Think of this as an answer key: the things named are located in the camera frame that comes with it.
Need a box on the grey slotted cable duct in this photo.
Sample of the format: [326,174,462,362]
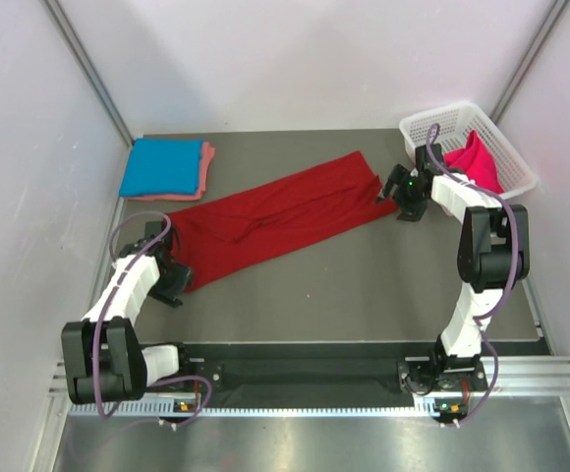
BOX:
[68,396,468,419]

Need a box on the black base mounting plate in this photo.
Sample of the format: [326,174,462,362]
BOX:
[137,343,493,395]

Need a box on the magenta t-shirt in basket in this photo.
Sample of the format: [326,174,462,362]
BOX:
[444,131,504,195]

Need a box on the red t-shirt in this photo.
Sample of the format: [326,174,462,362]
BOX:
[169,151,398,291]

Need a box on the aluminium frame rail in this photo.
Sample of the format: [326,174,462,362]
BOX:
[48,357,570,400]

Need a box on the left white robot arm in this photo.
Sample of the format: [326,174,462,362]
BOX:
[61,215,194,417]

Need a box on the blue folded t-shirt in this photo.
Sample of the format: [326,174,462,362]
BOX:
[119,138,203,198]

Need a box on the white plastic basket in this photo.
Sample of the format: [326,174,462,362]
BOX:
[399,100,538,199]

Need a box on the salmon pink folded t-shirt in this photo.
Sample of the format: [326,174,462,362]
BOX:
[133,142,216,203]

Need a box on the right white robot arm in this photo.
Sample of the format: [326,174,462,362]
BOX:
[376,144,530,395]

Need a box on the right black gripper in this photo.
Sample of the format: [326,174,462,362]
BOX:
[374,164,428,222]

